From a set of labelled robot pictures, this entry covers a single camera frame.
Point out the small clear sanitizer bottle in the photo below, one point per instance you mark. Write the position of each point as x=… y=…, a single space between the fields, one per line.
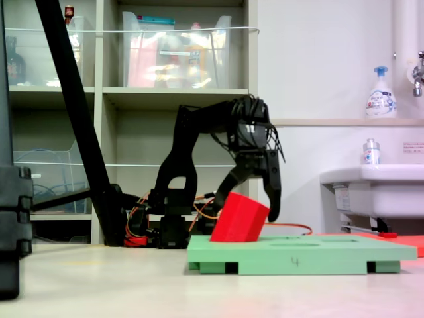
x=371 y=154

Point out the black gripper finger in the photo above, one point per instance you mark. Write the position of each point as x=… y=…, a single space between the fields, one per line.
x=274 y=185
x=232 y=180

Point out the yellow label bottle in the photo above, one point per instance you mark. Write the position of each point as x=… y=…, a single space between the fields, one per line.
x=195 y=66

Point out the white sink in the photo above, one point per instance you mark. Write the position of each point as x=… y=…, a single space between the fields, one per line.
x=381 y=192

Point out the small orange flat block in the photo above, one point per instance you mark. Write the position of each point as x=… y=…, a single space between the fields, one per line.
x=412 y=245

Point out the red octagonal pillar block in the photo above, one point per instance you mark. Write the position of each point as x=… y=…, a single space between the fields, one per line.
x=238 y=218

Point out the white pump soap bottle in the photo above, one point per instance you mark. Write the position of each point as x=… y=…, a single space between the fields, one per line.
x=381 y=99

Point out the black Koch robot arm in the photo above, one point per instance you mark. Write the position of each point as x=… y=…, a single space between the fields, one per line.
x=183 y=139

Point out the red and black base mount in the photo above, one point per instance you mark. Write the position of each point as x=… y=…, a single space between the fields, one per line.
x=136 y=242

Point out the large clear plastic bin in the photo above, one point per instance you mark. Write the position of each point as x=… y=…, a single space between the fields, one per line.
x=218 y=66

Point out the teal topped packet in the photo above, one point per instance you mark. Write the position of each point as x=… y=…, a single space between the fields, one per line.
x=155 y=21

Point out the low clear plastic bin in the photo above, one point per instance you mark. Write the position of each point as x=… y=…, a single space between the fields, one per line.
x=49 y=172

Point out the metal faucet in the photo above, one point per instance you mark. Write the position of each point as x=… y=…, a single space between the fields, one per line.
x=418 y=74

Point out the small red piece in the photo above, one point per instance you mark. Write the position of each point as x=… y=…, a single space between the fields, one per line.
x=388 y=234

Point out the beige shelf unit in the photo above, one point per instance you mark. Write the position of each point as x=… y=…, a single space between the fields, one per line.
x=175 y=96

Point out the dark round bottle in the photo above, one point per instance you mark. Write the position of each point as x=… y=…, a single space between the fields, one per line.
x=15 y=66

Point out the pink package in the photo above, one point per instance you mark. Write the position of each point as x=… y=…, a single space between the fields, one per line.
x=140 y=66

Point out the green shape sorter board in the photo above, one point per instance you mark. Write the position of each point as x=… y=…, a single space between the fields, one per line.
x=331 y=258

